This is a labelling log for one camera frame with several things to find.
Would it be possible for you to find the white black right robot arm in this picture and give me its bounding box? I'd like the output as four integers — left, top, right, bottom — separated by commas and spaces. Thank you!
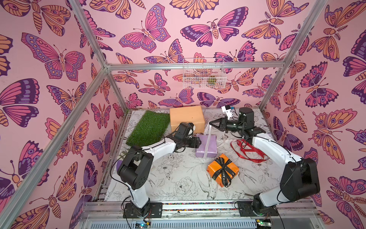
209, 107, 320, 216

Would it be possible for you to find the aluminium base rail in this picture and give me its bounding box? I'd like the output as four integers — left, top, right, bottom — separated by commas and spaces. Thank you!
77, 198, 326, 229

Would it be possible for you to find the black printed ribbon bow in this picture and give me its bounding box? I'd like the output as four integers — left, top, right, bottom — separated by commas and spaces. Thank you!
211, 156, 235, 188

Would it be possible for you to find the green artificial grass mat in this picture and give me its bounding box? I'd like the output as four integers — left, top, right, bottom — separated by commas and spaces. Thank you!
126, 111, 170, 147

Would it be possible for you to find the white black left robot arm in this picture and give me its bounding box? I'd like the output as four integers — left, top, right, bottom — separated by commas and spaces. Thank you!
116, 122, 202, 217

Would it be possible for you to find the white satin ribbon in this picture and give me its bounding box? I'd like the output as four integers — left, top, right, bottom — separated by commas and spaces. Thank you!
203, 125, 212, 158

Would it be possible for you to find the lilac gift box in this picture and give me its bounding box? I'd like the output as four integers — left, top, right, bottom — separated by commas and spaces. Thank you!
195, 134, 218, 158

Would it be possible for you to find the white wire basket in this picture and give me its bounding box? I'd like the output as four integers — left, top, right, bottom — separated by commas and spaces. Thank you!
182, 62, 227, 90

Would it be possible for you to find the orange gift box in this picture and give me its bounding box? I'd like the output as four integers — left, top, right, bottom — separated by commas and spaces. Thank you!
207, 154, 240, 188

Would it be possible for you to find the red satin ribbon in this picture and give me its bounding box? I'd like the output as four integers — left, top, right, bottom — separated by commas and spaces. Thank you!
230, 139, 269, 164

